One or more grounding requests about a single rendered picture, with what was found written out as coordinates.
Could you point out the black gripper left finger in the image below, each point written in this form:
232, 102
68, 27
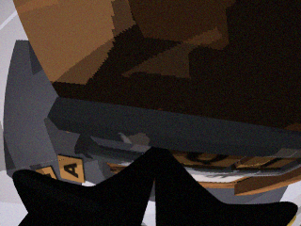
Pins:
120, 200

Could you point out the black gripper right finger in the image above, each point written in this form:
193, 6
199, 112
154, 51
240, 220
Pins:
181, 201

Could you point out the white paper ticket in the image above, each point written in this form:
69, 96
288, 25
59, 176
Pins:
215, 178

